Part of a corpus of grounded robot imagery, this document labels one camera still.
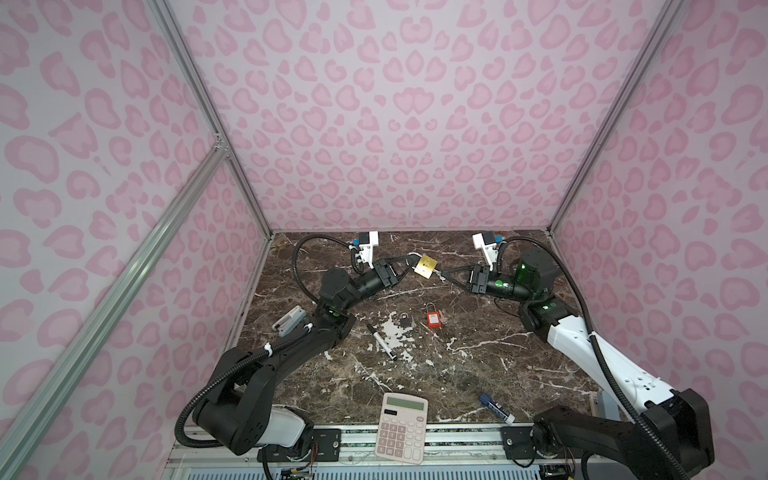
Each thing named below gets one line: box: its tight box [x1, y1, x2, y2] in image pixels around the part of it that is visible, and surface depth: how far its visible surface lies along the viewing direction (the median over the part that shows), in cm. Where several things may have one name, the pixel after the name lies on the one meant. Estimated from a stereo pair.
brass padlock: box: [407, 252, 438, 279], surface depth 70 cm
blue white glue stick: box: [478, 393, 516, 425], surface depth 78 cm
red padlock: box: [426, 302, 442, 328], surface depth 96 cm
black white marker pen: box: [366, 323, 398, 361], surface depth 92 cm
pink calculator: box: [375, 392, 429, 465], surface depth 76 cm
